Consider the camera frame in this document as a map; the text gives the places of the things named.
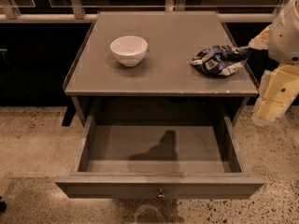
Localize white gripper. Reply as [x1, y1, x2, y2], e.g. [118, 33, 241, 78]
[249, 0, 299, 126]

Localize open grey top drawer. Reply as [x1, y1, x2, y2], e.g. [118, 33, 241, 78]
[55, 116, 264, 200]

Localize metal drawer knob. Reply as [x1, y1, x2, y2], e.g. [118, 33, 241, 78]
[156, 189, 165, 200]

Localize grey wooden cabinet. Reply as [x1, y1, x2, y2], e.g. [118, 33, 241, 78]
[64, 11, 257, 120]

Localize white ceramic bowl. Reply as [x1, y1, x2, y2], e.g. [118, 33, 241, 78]
[110, 35, 148, 67]

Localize dark object at floor edge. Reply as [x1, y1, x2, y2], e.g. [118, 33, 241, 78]
[0, 196, 7, 212]

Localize metal window railing frame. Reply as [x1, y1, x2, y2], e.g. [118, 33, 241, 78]
[0, 0, 290, 22]

